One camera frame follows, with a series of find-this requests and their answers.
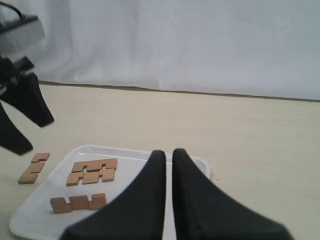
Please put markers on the white backdrop cloth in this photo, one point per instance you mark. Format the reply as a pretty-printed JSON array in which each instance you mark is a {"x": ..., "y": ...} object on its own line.
[{"x": 268, "y": 48}]

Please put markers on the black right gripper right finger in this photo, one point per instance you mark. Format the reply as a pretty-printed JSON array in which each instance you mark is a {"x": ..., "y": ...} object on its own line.
[{"x": 204, "y": 212}]

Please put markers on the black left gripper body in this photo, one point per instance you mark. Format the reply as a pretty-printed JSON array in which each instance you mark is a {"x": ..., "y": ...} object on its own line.
[{"x": 12, "y": 73}]

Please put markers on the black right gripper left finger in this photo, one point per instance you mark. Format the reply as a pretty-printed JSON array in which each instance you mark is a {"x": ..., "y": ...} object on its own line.
[{"x": 138, "y": 213}]

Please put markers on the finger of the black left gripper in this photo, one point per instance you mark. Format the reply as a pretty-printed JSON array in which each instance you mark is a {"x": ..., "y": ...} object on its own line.
[
  {"x": 28, "y": 99},
  {"x": 11, "y": 138}
]

